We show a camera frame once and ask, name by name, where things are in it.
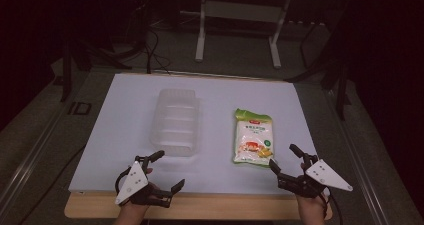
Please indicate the clear plastic container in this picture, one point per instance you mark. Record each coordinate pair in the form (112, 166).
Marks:
(176, 121)

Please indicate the white table mat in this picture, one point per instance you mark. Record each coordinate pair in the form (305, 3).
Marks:
(126, 125)

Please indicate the black metal stand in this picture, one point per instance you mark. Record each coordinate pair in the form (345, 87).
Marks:
(340, 85)
(66, 71)

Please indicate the black floor bracket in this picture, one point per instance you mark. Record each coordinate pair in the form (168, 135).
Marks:
(80, 108)

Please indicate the green and white snack packet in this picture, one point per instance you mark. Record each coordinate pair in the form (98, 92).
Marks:
(253, 138)

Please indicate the wooden table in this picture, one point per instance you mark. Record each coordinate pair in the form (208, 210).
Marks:
(213, 206)

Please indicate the person's left hand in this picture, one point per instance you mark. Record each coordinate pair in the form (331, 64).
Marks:
(135, 209)

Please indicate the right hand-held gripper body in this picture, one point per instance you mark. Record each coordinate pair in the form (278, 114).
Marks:
(328, 179)

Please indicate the person's right hand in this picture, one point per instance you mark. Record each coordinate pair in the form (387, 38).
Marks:
(311, 206)

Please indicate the white metal table frame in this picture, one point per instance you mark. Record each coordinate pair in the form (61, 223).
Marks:
(200, 35)

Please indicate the metal floor rail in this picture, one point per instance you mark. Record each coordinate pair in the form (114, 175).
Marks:
(363, 171)
(30, 151)

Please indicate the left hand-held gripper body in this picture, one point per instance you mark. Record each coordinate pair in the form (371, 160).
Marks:
(131, 183)

